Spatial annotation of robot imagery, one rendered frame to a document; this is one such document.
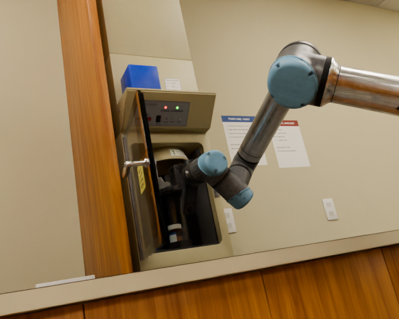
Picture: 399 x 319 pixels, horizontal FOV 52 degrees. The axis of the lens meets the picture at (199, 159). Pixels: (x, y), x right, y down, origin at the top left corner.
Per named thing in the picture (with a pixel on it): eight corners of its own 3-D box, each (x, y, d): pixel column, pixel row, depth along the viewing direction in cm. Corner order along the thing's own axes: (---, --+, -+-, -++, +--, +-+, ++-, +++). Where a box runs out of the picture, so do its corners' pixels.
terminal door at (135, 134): (145, 261, 120) (126, 135, 133) (165, 243, 93) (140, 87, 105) (142, 261, 120) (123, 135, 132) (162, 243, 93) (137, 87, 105)
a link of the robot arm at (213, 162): (221, 181, 114) (199, 161, 113) (204, 190, 123) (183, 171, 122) (235, 162, 118) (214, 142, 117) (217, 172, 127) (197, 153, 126)
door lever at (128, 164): (141, 178, 110) (140, 169, 111) (147, 166, 102) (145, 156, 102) (121, 180, 108) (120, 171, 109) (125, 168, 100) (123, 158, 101)
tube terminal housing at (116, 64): (118, 288, 140) (94, 88, 164) (203, 273, 155) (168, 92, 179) (141, 280, 120) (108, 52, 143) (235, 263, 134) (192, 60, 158)
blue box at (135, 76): (123, 103, 138) (120, 80, 140) (151, 104, 142) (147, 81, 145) (132, 88, 129) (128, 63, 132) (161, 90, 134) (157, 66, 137)
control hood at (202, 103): (120, 131, 134) (116, 104, 137) (208, 131, 149) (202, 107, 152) (130, 116, 124) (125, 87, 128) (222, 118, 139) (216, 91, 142)
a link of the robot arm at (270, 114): (294, 23, 109) (227, 158, 139) (288, 34, 101) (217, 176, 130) (334, 42, 109) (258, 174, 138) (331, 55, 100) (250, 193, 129)
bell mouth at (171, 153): (135, 176, 151) (132, 162, 153) (178, 174, 159) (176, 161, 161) (150, 159, 136) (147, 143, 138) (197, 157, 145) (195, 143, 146)
